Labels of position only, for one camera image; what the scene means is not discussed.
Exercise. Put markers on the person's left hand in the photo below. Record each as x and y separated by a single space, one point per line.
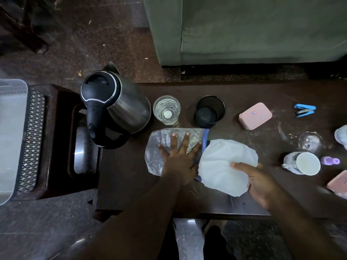
179 165

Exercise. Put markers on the person's right hand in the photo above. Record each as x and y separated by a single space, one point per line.
261 186

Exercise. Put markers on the person's left little finger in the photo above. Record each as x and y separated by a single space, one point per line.
163 152

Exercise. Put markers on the person's left middle finger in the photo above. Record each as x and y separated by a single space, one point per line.
186 142

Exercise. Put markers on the person's right thumb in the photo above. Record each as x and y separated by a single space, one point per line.
242 166

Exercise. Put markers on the clear plastic zip bag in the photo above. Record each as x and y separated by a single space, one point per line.
156 151

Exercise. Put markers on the white round paper sheet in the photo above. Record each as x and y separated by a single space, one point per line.
219 165

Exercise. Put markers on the person's left forearm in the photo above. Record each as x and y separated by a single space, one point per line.
141 222

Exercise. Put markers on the person's right forearm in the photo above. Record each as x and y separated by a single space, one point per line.
303 230

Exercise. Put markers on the black mesh cup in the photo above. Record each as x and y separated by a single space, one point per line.
209 112

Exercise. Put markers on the clear glass of water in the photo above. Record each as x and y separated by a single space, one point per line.
166 110

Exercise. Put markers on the black kettle base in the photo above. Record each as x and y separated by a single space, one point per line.
116 142

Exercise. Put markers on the pink lidded box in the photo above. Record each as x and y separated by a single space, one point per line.
255 115

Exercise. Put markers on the white mug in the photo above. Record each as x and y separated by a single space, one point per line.
305 162

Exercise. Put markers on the steel electric kettle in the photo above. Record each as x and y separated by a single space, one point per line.
122 102

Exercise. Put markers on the small clear glass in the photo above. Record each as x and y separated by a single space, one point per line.
310 142

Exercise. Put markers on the steel plate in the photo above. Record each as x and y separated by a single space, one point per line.
83 151

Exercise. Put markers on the person's leg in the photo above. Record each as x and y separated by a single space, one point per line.
217 245

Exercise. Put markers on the blue stapler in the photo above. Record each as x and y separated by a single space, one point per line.
305 109

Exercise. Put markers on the small purple bottle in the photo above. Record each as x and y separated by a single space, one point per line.
329 160

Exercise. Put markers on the pink container with white base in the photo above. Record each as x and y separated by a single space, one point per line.
338 184

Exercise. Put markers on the white ceramic item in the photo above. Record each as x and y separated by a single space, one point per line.
342 135

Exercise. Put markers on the black mesh tray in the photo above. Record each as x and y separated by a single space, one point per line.
32 143

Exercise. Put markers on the green sofa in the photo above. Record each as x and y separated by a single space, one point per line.
257 27

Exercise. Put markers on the white plastic basket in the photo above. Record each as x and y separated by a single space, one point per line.
10 138

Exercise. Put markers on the dark wooden furniture leg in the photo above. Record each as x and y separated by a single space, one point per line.
24 27

